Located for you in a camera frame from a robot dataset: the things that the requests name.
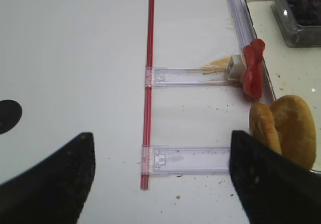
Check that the red left boundary strip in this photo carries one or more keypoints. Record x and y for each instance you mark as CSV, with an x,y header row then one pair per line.
x,y
144,181

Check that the red tomato slices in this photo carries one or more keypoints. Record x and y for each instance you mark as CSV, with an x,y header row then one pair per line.
x,y
253,78

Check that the white metal tray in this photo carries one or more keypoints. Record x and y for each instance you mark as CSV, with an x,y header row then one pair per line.
x,y
292,55

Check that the clear left long divider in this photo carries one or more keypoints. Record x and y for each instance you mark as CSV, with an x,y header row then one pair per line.
x,y
245,33

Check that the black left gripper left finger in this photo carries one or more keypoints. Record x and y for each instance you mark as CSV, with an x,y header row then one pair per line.
x,y
56,189

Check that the clear upper left rail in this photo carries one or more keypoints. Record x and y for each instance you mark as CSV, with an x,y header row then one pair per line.
x,y
165,77

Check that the clear lower left rail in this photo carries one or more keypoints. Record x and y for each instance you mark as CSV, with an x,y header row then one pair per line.
x,y
165,160

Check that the purple cabbage shreds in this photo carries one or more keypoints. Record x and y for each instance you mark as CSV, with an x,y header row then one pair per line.
x,y
306,12

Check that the white left upper pusher block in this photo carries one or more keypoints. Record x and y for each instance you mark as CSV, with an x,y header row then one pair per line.
x,y
235,68

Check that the clear rail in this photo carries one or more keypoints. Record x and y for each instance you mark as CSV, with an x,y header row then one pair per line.
x,y
165,77
165,160

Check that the bun bottom half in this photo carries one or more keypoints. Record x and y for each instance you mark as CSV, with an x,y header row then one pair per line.
x,y
262,126

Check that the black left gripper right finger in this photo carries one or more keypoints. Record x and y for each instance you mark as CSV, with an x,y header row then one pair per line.
x,y
271,188

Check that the left bun top half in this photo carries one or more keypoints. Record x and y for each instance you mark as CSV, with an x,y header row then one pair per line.
x,y
296,130

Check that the bun half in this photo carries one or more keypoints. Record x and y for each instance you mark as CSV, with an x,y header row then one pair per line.
x,y
296,130
262,126

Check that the clear plastic salad container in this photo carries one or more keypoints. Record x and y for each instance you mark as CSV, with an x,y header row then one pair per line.
x,y
295,35

